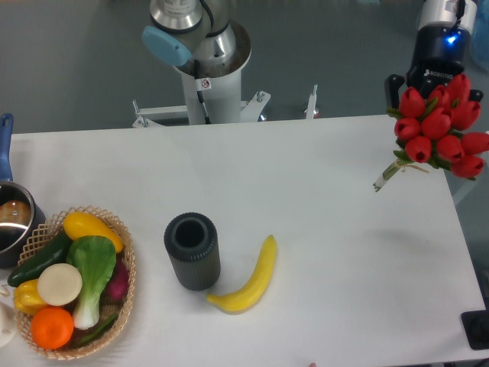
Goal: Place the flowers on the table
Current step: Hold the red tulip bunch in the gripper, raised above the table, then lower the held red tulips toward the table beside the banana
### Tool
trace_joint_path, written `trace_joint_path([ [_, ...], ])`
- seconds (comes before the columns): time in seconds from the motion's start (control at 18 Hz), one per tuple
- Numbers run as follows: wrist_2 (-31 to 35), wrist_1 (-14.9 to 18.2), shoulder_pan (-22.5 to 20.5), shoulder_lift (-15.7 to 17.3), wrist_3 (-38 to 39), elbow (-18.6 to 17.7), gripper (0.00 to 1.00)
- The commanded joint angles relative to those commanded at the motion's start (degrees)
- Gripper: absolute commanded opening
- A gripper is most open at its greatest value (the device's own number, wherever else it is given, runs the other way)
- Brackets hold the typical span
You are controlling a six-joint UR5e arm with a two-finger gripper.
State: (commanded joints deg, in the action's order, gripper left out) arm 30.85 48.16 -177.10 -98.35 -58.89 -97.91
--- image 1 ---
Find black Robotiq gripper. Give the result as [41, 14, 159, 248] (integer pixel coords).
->
[384, 25, 483, 110]

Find red tulip bouquet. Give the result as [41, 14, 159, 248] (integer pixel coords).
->
[373, 73, 488, 192]

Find robot arm base with blue cap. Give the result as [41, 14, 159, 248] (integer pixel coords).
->
[142, 1, 251, 79]

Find black device at table edge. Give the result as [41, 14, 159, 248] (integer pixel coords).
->
[461, 310, 488, 350]

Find dark grey ribbed vase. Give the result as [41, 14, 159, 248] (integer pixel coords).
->
[164, 212, 221, 291]

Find yellow banana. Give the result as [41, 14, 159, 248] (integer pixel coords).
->
[206, 235, 277, 314]

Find purple sweet potato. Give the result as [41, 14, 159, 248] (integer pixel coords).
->
[105, 258, 129, 301]

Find green bok choy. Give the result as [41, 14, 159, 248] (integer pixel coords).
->
[66, 235, 116, 330]

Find yellow squash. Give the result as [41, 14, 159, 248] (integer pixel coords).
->
[63, 211, 125, 253]

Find woven wicker basket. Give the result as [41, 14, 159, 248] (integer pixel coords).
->
[15, 206, 136, 361]

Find dark green cucumber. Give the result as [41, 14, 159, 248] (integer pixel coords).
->
[7, 230, 73, 287]

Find cream round bun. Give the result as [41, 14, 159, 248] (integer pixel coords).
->
[37, 263, 83, 306]

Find green chili pepper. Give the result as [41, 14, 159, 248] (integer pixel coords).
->
[71, 313, 118, 349]

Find orange fruit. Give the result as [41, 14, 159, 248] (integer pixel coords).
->
[30, 307, 74, 349]

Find yellow bell pepper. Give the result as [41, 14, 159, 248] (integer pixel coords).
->
[14, 279, 48, 316]

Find white ceramic object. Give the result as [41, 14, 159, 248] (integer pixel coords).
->
[0, 285, 17, 347]

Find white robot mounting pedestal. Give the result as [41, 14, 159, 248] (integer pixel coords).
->
[131, 57, 319, 129]

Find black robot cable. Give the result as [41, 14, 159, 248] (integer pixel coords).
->
[193, 59, 212, 125]

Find blue handled saucepan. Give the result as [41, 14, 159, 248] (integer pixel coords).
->
[1, 113, 46, 269]

